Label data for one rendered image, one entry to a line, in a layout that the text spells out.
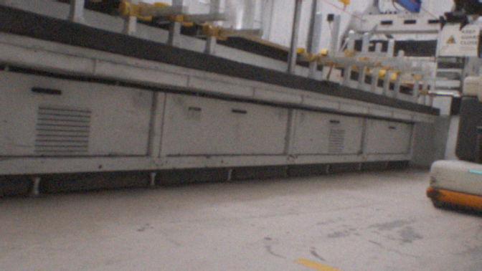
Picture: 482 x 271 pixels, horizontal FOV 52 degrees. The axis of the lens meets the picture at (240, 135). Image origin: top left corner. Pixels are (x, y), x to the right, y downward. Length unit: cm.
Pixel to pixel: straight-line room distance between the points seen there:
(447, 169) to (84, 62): 207
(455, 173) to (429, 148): 294
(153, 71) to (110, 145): 43
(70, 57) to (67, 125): 38
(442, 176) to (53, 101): 213
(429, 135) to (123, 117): 422
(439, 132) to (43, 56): 478
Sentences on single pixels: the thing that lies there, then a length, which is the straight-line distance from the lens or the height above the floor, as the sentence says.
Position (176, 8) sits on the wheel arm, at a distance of 196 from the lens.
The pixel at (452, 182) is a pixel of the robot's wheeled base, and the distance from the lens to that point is 305.
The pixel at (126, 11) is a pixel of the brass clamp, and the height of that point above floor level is 79.
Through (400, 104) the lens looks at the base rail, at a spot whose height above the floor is 65.
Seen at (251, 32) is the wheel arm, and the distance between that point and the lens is 233.
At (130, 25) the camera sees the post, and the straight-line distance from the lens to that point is 209.
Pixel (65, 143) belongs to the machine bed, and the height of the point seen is 22.
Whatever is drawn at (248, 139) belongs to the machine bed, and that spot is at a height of 27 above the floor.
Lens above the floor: 45
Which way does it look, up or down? 3 degrees down
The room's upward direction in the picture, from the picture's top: 6 degrees clockwise
